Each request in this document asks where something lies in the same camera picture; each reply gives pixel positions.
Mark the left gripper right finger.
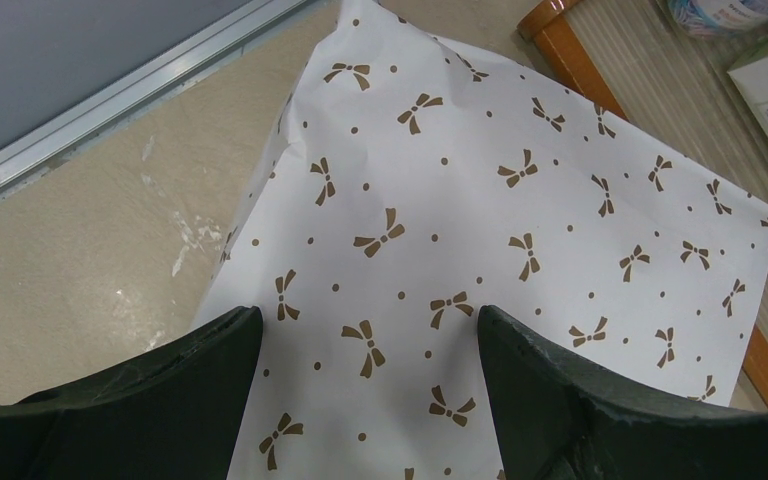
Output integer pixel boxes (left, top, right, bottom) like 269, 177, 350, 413
477, 305, 768, 479

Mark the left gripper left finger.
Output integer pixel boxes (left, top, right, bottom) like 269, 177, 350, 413
0, 307, 263, 479

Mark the white patterned paper bag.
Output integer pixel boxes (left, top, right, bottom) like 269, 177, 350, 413
197, 1, 768, 479

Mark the wooden shelf rack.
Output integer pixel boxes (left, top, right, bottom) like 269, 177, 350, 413
514, 1, 768, 408

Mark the small clear jar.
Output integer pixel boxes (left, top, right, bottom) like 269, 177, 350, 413
667, 0, 768, 38

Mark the aluminium table edge rail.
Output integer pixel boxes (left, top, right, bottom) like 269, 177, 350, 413
0, 1, 321, 193

